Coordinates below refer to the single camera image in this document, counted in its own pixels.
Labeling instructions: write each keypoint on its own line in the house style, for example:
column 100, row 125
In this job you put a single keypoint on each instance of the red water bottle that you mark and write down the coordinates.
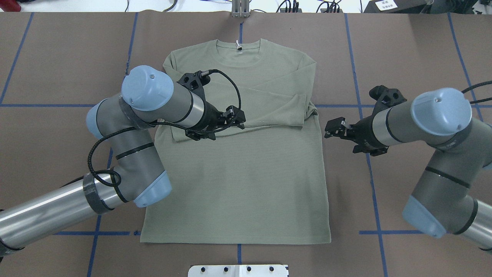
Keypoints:
column 10, row 6

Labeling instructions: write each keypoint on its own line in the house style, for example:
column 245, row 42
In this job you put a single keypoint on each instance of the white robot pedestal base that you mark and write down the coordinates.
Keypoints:
column 248, row 270

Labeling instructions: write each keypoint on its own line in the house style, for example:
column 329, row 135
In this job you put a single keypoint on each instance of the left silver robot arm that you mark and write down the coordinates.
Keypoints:
column 123, row 165

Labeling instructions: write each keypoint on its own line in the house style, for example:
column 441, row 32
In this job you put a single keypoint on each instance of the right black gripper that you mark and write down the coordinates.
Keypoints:
column 364, row 132

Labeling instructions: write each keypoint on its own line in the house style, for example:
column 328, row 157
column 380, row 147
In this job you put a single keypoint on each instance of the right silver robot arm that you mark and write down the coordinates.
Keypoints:
column 440, row 202

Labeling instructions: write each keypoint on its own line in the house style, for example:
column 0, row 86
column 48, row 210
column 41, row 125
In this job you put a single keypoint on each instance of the olive green long-sleeve shirt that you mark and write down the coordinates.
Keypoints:
column 264, row 184

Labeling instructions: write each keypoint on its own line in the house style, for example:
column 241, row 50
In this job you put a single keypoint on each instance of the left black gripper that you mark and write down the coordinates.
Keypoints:
column 210, row 116

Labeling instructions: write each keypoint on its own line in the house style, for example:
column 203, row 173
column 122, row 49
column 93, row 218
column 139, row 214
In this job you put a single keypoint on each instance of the aluminium frame post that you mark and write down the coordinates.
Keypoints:
column 240, row 8

